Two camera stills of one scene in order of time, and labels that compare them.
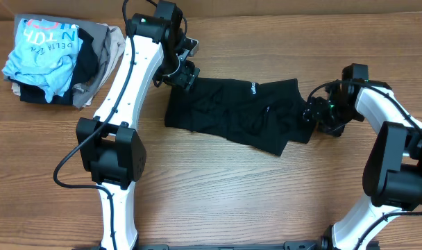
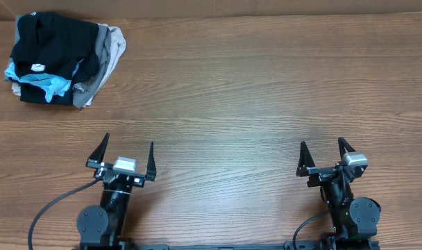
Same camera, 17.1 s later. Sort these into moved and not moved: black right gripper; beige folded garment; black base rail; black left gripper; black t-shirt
Moved: black t-shirt; black right gripper; black left gripper
Not moved: beige folded garment; black base rail
